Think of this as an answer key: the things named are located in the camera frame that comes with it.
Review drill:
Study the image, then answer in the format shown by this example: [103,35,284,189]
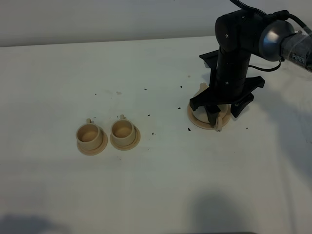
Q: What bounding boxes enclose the tan left saucer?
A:
[77,133,108,156]

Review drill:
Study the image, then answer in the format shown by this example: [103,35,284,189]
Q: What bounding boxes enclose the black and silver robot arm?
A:
[187,5,312,131]

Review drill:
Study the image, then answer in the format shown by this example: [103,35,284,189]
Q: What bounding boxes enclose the tan teapot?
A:
[194,82,223,132]

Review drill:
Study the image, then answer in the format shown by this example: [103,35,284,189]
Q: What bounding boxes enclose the tan teapot saucer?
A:
[187,104,231,132]

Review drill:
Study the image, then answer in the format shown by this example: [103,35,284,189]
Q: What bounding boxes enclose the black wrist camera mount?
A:
[199,50,218,70]

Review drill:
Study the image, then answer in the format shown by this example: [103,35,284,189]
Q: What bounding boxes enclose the tan right saucer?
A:
[110,127,140,151]

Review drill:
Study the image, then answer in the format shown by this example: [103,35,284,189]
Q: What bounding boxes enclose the tan right teacup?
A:
[111,115,135,146]

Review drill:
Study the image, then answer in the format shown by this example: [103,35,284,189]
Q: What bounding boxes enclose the tan left teacup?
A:
[76,118,103,150]

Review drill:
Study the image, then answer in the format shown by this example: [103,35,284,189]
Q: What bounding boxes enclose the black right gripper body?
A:
[190,10,265,111]

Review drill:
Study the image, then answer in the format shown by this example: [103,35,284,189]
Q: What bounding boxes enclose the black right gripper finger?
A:
[231,94,254,118]
[205,105,220,127]

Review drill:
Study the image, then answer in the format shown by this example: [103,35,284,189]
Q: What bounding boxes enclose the tan teacup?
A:
[76,118,103,150]
[111,115,135,146]

